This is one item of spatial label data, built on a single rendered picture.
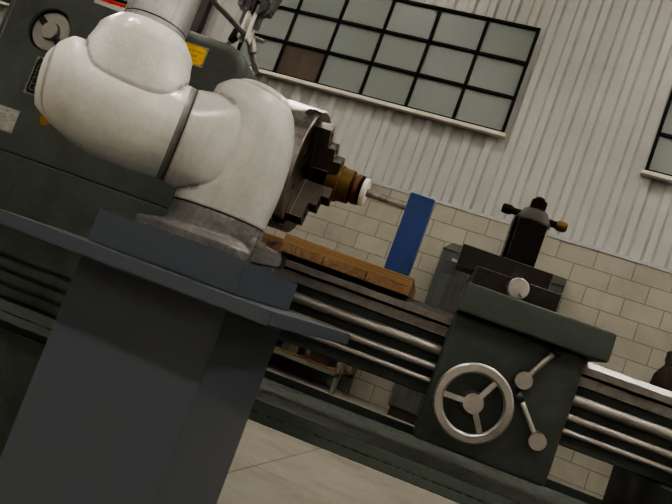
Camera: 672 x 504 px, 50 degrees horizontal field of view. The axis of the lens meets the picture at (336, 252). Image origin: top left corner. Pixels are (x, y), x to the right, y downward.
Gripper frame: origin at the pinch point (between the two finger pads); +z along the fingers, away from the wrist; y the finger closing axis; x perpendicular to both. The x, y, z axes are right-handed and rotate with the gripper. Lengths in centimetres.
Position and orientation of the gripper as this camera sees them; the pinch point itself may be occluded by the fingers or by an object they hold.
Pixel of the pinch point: (248, 27)
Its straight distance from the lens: 184.2
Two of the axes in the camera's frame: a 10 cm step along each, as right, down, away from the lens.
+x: 1.1, 1.3, 9.8
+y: 9.3, 3.3, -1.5
